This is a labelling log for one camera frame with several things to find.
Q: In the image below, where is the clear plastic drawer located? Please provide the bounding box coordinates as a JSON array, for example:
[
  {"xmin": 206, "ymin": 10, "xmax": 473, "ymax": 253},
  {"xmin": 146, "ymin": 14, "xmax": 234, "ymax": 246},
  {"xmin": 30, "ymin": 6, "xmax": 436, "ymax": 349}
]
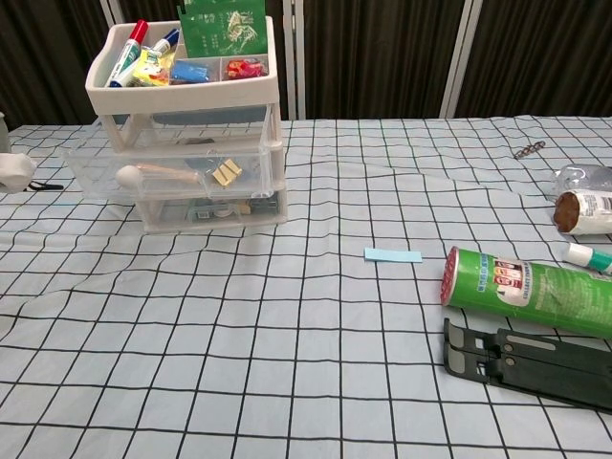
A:
[
  {"xmin": 64, "ymin": 142, "xmax": 274, "ymax": 201},
  {"xmin": 142, "ymin": 193, "xmax": 284, "ymax": 227}
]

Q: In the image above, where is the small metal chain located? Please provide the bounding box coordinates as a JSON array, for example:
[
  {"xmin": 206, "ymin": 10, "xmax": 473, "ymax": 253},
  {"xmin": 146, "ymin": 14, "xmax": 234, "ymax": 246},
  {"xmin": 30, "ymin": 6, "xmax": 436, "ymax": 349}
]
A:
[{"xmin": 514, "ymin": 140, "xmax": 547, "ymax": 159}]

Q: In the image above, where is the blue snack packet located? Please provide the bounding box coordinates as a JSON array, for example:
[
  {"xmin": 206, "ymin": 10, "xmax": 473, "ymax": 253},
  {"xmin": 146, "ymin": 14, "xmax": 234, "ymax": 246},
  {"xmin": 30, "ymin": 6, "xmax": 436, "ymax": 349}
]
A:
[{"xmin": 170, "ymin": 59, "xmax": 212, "ymax": 85}]

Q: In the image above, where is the red snack packet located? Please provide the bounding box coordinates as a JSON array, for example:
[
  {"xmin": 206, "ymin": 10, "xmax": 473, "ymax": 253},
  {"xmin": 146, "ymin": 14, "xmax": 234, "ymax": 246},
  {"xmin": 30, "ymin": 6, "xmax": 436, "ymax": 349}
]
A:
[{"xmin": 224, "ymin": 56, "xmax": 270, "ymax": 80}]

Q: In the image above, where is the white bottle yellow cap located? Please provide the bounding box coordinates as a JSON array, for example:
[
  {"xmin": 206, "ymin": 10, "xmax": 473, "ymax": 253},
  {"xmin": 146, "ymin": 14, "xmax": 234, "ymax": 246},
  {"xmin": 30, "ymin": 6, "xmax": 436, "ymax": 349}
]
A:
[{"xmin": 553, "ymin": 189, "xmax": 612, "ymax": 235}]

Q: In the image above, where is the white plastic drawer organizer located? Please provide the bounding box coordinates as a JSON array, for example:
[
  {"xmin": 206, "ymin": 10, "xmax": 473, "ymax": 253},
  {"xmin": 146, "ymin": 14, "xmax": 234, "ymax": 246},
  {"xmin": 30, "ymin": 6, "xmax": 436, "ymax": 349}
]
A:
[{"xmin": 84, "ymin": 14, "xmax": 289, "ymax": 234}]

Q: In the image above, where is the checkered light blue tablecloth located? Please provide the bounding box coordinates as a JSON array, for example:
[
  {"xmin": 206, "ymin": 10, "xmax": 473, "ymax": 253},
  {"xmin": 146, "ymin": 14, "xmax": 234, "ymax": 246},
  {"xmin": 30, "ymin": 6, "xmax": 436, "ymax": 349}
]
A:
[{"xmin": 0, "ymin": 114, "xmax": 612, "ymax": 459}]

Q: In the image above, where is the white ball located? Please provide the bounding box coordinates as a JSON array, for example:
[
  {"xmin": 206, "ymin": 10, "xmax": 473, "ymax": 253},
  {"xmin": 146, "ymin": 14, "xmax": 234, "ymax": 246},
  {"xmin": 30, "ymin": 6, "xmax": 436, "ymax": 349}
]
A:
[{"xmin": 116, "ymin": 164, "xmax": 142, "ymax": 186}]

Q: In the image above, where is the white tissue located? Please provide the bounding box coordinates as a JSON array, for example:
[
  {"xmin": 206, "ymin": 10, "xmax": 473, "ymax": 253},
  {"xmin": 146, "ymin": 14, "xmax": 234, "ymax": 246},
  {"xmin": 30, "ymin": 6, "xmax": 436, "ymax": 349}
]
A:
[{"xmin": 0, "ymin": 152, "xmax": 38, "ymax": 193}]

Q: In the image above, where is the white green glue stick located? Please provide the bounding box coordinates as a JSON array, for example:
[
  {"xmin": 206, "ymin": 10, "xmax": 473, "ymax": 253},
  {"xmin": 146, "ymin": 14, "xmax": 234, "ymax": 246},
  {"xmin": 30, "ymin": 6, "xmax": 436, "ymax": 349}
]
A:
[{"xmin": 566, "ymin": 242, "xmax": 612, "ymax": 275}]

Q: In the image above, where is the light blue paper strip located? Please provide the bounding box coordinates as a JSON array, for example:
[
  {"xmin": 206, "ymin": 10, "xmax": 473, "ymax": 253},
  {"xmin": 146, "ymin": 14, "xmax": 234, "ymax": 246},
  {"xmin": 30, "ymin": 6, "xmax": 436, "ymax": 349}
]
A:
[{"xmin": 363, "ymin": 247, "xmax": 425, "ymax": 264}]

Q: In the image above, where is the red capped marker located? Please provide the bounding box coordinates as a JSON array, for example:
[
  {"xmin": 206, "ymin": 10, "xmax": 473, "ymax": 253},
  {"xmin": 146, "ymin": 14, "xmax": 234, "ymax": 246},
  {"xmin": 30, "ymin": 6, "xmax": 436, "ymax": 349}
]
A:
[{"xmin": 108, "ymin": 18, "xmax": 150, "ymax": 88}]

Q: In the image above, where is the blue capped marker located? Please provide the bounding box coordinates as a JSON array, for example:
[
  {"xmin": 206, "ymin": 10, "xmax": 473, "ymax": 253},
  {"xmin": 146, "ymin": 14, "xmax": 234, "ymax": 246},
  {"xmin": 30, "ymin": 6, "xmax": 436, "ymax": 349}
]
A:
[{"xmin": 151, "ymin": 28, "xmax": 182, "ymax": 54}]

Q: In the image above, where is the black folding stand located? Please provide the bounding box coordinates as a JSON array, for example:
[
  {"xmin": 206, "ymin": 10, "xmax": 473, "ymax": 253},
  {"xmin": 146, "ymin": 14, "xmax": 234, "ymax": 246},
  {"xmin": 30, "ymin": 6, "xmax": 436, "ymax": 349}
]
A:
[{"xmin": 442, "ymin": 317, "xmax": 612, "ymax": 413}]

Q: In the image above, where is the green chips can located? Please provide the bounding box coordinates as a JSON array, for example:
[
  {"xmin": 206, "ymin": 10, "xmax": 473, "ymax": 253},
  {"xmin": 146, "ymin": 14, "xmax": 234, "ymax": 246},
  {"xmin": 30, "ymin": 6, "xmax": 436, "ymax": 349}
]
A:
[{"xmin": 439, "ymin": 246, "xmax": 612, "ymax": 339}]

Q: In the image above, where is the black folding screen partition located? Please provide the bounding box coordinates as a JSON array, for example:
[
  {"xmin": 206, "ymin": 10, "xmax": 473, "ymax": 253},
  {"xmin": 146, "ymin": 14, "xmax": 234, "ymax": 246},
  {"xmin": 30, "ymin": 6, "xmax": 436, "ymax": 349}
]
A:
[{"xmin": 0, "ymin": 0, "xmax": 612, "ymax": 138}]

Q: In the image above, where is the yellow snack packet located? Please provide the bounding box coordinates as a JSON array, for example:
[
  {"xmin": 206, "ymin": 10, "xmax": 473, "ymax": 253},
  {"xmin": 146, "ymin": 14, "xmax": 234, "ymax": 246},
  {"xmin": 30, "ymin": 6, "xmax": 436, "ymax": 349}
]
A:
[{"xmin": 135, "ymin": 47, "xmax": 177, "ymax": 87}]

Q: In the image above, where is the green packet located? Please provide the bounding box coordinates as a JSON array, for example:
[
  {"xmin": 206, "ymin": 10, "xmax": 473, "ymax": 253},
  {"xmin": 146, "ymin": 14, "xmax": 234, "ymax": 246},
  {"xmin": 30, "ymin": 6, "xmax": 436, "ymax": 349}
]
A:
[{"xmin": 179, "ymin": 0, "xmax": 269, "ymax": 57}]

